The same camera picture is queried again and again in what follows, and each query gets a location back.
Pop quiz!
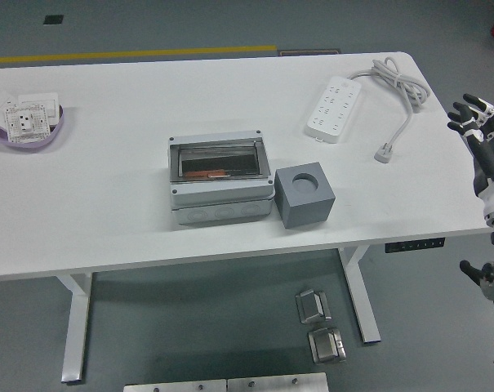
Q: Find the grey electrical box clear lid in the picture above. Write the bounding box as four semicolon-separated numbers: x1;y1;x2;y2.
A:
167;129;275;228

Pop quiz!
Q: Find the orange cylinder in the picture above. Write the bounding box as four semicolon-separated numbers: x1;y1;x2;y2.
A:
185;169;231;180

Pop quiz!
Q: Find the grey cube with round hole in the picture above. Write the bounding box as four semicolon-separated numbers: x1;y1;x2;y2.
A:
274;162;336;229

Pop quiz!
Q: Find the black table control panel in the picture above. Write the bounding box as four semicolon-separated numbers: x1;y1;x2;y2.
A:
385;238;446;253

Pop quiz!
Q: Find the white power strip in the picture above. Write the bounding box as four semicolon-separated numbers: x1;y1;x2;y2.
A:
305;74;363;145

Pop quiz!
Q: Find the white table leg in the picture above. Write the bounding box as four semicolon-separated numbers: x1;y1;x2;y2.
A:
55;272;95;385
338;244;382;346

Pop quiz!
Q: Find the small metal block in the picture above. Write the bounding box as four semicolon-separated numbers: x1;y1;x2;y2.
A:
295;288;332;325
307;326;348;364

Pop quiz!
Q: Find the metal plate with screws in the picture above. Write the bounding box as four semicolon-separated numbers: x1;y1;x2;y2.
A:
226;372;329;392
122;378;228;392

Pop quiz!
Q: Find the purple bowl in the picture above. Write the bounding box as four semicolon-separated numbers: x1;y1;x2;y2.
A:
0;105;67;154

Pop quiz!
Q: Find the white printed socket module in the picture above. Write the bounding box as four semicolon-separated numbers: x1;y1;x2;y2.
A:
2;104;54;144

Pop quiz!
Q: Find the grey-white power cord with plug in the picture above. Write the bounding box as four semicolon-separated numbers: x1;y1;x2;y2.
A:
348;56;431;164

